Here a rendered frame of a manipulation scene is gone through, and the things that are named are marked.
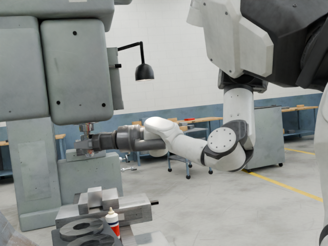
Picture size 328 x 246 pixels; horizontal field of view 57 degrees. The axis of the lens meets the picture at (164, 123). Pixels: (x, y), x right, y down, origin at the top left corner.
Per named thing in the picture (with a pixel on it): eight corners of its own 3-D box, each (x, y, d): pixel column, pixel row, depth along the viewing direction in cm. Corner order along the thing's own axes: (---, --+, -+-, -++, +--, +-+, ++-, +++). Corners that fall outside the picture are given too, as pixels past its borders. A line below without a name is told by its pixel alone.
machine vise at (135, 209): (147, 208, 129) (144, 183, 128) (153, 221, 114) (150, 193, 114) (62, 222, 122) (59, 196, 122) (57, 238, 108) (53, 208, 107)
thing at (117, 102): (123, 109, 105) (116, 49, 104) (124, 109, 101) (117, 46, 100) (111, 110, 104) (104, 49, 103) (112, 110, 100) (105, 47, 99)
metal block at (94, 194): (103, 200, 121) (101, 186, 120) (103, 205, 115) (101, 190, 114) (89, 203, 120) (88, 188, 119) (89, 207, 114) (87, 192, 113)
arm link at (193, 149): (180, 161, 95) (234, 183, 82) (166, 145, 87) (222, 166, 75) (196, 134, 98) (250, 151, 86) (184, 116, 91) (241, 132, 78)
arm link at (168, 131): (153, 114, 100) (184, 123, 92) (156, 137, 104) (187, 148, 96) (139, 122, 96) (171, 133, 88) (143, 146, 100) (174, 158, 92)
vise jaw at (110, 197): (117, 196, 126) (116, 187, 126) (119, 208, 112) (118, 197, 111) (103, 199, 125) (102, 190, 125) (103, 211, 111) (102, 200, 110)
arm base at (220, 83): (262, 103, 98) (261, 75, 103) (275, 81, 87) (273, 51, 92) (216, 99, 99) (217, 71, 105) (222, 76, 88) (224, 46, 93)
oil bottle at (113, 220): (119, 235, 105) (115, 204, 104) (120, 239, 101) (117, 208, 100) (108, 237, 104) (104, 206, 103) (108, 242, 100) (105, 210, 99)
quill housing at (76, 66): (111, 118, 113) (101, 32, 111) (115, 120, 93) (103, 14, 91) (57, 124, 108) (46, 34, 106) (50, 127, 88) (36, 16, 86)
